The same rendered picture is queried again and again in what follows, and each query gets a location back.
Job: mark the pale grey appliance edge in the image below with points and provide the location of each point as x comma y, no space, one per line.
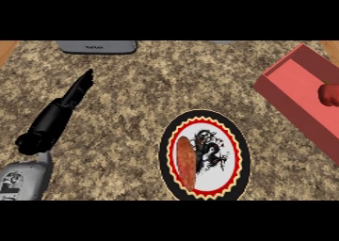
221,41

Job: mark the dark grey flat appliance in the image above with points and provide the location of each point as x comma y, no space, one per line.
98,47

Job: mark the red cardboard box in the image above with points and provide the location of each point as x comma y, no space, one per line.
303,103

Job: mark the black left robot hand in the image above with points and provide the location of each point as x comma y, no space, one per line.
50,120

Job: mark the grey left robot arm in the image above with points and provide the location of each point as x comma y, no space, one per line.
19,182

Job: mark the orange brown sweet potato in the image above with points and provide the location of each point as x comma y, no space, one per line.
186,163

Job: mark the black rimmed patterned plate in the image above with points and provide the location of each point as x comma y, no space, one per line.
214,157

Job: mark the red bell pepper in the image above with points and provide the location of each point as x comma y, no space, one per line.
332,94

